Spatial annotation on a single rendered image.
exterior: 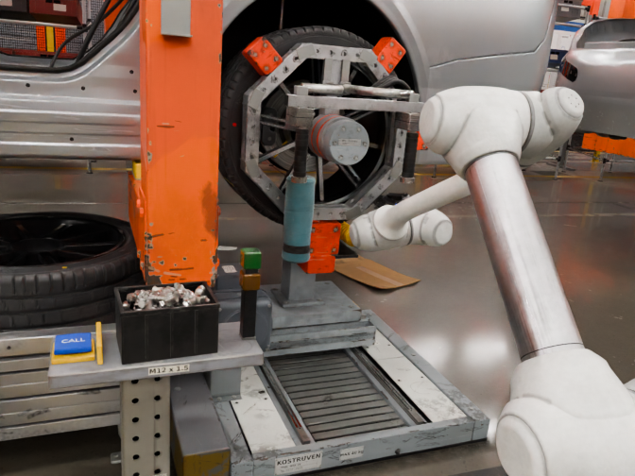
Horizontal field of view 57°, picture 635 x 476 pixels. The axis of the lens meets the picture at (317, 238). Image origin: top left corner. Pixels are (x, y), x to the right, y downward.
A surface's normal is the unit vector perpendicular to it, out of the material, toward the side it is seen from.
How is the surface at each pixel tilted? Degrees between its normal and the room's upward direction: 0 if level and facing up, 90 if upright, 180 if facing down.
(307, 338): 90
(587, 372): 42
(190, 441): 0
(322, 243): 90
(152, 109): 90
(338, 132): 90
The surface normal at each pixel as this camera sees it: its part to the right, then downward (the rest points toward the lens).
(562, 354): -0.22, -0.90
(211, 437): 0.07, -0.96
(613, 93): -0.93, 0.00
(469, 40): 0.36, 0.29
